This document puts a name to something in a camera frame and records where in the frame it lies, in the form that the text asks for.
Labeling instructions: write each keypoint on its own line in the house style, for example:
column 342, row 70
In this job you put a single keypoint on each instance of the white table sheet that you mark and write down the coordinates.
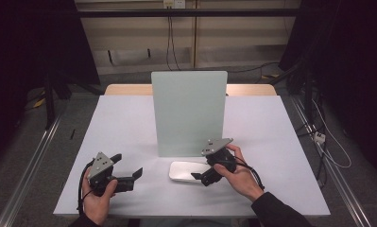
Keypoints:
column 129, row 126

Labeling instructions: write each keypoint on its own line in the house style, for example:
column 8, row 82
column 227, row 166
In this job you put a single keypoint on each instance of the white whiteboard eraser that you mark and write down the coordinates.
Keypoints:
column 183, row 171

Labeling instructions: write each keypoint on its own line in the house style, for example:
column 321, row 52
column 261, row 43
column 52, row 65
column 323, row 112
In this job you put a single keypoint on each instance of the black horizontal bar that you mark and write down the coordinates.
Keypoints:
column 145, row 13

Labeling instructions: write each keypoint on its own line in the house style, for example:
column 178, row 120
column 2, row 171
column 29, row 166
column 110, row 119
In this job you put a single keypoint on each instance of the white wall outlet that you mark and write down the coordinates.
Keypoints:
column 174, row 3

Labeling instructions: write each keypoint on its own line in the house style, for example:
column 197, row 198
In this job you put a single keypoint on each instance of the pale green glass whiteboard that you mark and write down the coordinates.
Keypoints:
column 189, row 107

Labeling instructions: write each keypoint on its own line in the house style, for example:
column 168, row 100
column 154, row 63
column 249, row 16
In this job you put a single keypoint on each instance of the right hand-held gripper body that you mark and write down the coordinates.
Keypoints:
column 219, row 157

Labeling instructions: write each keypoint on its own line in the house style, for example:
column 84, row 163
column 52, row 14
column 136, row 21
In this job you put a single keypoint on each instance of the aluminium floor rail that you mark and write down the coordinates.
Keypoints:
column 343, row 189
column 31, row 164

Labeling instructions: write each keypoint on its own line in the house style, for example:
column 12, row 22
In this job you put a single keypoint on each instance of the wooden table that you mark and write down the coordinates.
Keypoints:
column 126, row 90

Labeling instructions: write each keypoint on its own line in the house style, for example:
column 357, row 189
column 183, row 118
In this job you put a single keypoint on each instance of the person's left hand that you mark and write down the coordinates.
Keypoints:
column 97, row 206

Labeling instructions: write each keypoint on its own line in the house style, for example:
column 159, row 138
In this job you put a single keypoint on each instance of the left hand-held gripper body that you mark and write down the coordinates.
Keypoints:
column 100, row 164

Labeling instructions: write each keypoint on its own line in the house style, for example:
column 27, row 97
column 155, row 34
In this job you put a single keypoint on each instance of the black pen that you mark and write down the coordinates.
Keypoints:
column 72, row 134

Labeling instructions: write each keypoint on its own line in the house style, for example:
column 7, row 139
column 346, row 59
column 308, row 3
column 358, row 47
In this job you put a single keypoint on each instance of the black curtain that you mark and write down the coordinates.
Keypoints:
column 350, row 63
column 28, row 47

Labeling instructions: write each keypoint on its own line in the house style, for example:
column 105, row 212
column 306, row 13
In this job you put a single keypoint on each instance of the black metal stand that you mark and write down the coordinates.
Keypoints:
column 49, row 101

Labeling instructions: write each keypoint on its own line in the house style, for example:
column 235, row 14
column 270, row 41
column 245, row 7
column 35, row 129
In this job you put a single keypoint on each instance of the person's right hand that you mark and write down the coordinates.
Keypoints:
column 243, row 179

